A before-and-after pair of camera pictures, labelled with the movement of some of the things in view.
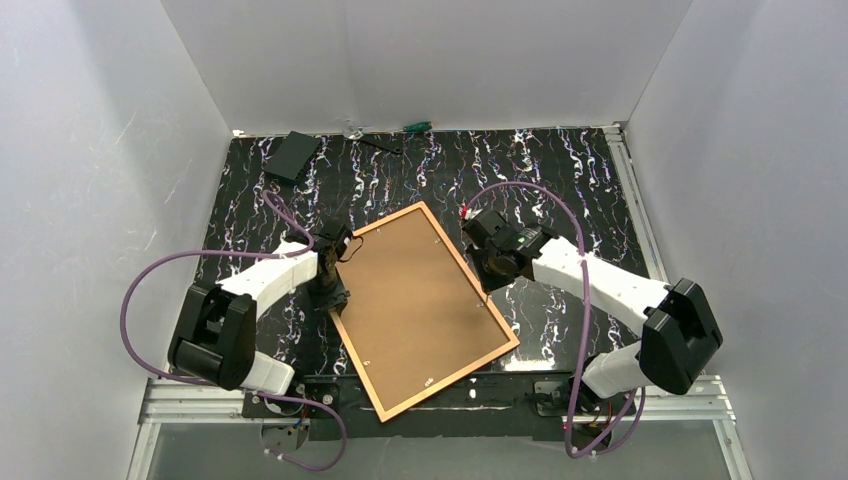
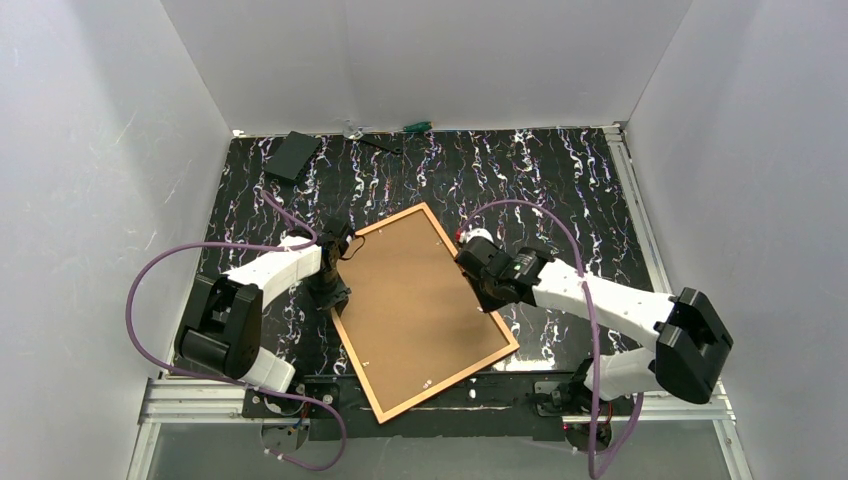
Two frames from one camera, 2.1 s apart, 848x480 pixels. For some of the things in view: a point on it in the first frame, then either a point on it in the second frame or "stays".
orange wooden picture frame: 416,320 stays
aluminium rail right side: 635,193 stays
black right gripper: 482,270 to 468,258
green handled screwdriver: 418,127 stays
